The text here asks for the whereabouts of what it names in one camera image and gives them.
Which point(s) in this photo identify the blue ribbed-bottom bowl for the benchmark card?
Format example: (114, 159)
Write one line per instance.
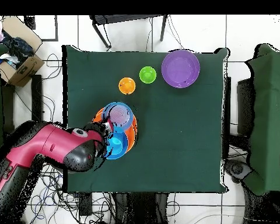
(119, 115)

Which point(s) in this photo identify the blue cup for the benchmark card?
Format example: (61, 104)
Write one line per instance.
(115, 142)

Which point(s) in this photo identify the large blue bowl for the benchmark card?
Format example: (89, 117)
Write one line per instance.
(122, 149)

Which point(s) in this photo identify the large purple bowl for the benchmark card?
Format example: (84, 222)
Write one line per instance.
(180, 68)

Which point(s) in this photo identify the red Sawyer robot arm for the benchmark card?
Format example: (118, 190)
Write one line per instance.
(56, 140)

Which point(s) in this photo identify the orange cup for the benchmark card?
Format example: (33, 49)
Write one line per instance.
(127, 85)

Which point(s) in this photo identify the green cup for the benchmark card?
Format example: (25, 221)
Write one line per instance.
(147, 74)

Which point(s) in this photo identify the dark green tablecloth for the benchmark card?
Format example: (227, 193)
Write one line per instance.
(177, 151)

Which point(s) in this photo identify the cardboard box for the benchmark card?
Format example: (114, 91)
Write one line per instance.
(25, 70)

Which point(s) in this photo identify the dark blue cloth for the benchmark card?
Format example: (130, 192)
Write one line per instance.
(18, 49)

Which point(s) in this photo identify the black equipment case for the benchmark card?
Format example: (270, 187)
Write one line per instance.
(245, 105)

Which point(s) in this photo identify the black bench frame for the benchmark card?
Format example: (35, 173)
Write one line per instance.
(36, 93)

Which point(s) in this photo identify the black metal chair frame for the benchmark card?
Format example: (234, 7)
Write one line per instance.
(121, 18)

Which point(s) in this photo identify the black square floor frame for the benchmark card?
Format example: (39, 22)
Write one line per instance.
(29, 22)

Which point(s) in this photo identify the black pedestal foot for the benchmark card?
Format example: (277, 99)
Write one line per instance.
(238, 168)

